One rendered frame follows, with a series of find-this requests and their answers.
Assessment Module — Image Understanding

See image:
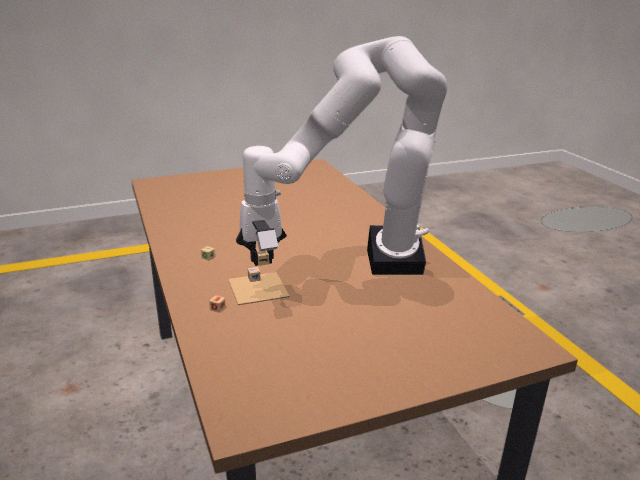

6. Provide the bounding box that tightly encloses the cream letter block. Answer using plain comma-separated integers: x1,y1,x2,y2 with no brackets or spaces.
248,267,260,282
209,295,226,312
201,247,215,260
257,251,269,266

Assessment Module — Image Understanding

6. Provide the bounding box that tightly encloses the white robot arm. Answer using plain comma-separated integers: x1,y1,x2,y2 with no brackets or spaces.
243,36,447,258

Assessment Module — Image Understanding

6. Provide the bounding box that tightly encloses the tan flat mat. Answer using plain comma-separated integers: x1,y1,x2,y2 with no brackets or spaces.
229,272,290,305

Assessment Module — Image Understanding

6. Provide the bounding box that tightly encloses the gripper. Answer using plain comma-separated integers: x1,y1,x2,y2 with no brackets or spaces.
236,199,287,266

